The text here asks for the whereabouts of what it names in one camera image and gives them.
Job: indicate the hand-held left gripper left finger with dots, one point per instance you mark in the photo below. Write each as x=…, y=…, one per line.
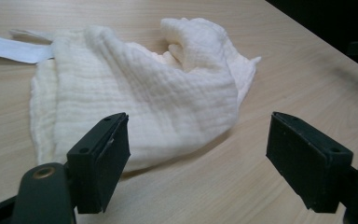
x=98, y=165

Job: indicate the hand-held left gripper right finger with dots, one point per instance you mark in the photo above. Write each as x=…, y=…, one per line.
x=304, y=161

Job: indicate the cream muslin cloth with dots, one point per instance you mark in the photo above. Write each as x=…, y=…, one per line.
x=143, y=93

